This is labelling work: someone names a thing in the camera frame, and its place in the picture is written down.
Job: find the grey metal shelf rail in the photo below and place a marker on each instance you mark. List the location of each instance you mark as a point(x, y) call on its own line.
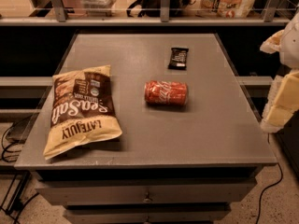
point(72, 13)

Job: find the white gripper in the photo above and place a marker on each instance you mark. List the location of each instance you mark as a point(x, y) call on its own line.
point(291, 47)

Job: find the red coke can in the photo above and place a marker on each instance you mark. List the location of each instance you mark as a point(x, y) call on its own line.
point(165, 93)

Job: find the Late July chips bag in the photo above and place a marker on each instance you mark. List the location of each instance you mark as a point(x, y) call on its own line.
point(82, 110)

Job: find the black bag background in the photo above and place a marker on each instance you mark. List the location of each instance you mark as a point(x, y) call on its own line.
point(153, 8)

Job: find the black chocolate bar wrapper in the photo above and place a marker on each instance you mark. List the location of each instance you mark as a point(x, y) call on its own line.
point(178, 58)

